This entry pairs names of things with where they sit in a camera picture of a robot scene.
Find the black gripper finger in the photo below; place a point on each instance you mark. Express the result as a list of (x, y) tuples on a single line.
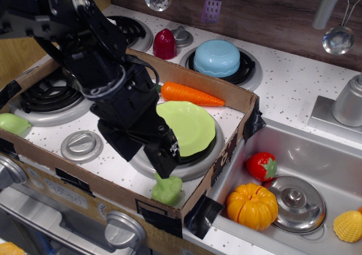
[(164, 154), (124, 140)]

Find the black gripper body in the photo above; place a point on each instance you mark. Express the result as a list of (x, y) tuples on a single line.
[(131, 99)]

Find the green toy broccoli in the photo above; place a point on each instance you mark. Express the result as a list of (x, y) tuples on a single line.
[(166, 190)]

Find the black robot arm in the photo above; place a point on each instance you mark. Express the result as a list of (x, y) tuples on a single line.
[(77, 35)]

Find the steel pot lid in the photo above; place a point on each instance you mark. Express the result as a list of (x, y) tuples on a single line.
[(301, 207)]

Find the front right stove burner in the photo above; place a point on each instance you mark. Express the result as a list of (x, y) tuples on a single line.
[(187, 171)]

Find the stove burner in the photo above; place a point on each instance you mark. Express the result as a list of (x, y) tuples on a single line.
[(187, 171), (249, 75), (50, 102), (138, 35)]

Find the green plastic plate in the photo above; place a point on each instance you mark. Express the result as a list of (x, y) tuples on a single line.
[(192, 125)]

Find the orange toy carrot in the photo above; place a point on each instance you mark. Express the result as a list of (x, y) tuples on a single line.
[(172, 91)]

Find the silver stove knob front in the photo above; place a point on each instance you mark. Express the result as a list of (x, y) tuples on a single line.
[(82, 147)]

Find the silver stove knob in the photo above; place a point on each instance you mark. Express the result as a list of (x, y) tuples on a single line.
[(82, 147), (183, 38)]

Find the dark red toy pepper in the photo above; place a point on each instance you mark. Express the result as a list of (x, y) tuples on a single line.
[(164, 45)]

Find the back left stove burner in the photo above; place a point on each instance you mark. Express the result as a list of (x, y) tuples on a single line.
[(138, 35)]

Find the front left stove burner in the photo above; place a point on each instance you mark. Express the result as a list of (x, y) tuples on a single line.
[(50, 102)]

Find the cardboard fence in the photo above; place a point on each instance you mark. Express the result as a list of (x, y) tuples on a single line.
[(109, 182)]

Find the silver stove knob back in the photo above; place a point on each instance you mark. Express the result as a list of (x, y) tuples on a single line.
[(183, 38)]

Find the silver oven knob right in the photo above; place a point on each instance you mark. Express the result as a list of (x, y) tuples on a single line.
[(122, 231)]

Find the silver oven knob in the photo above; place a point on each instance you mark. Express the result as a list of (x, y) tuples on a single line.
[(122, 231), (12, 172)]

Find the light blue plastic bowl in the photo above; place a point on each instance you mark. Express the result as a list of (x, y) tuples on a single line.
[(217, 58)]

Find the red toy strawberry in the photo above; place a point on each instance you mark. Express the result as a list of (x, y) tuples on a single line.
[(262, 166)]

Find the orange toy pumpkin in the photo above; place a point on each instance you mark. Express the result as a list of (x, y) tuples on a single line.
[(253, 206)]

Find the back right stove burner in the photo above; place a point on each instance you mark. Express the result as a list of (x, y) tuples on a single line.
[(249, 75)]

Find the light green toy vegetable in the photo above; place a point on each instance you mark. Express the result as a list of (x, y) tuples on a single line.
[(14, 124)]

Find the silver oven knob left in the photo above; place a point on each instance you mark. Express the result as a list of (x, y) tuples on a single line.
[(12, 172)]

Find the hanging purple spatula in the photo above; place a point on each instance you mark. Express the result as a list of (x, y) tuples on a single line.
[(211, 11)]

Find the yellow toy bottom left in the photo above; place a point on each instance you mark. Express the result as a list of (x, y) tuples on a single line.
[(9, 248)]

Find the steel sink basin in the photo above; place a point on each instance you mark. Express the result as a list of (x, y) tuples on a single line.
[(334, 169)]

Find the silver faucet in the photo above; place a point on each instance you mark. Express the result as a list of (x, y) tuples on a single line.
[(336, 100)]

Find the yellow toy corn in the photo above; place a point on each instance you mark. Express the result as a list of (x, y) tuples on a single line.
[(347, 226)]

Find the hanging steel ladle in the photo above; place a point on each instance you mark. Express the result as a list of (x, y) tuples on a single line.
[(340, 39)]

